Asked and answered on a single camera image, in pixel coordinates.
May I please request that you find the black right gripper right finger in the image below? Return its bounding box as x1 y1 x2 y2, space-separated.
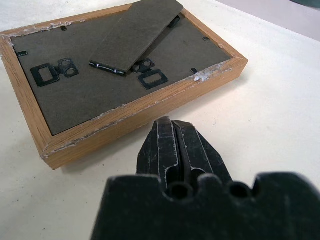
172 120 235 187

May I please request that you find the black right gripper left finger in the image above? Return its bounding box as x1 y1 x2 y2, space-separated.
136 116 186 191

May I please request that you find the dark green object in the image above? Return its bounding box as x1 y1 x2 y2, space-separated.
291 0 320 8

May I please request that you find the wooden picture frame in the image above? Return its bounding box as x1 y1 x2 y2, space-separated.
0 0 249 172

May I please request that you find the dark grey stand flap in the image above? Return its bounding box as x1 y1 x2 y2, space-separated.
88 0 185 77

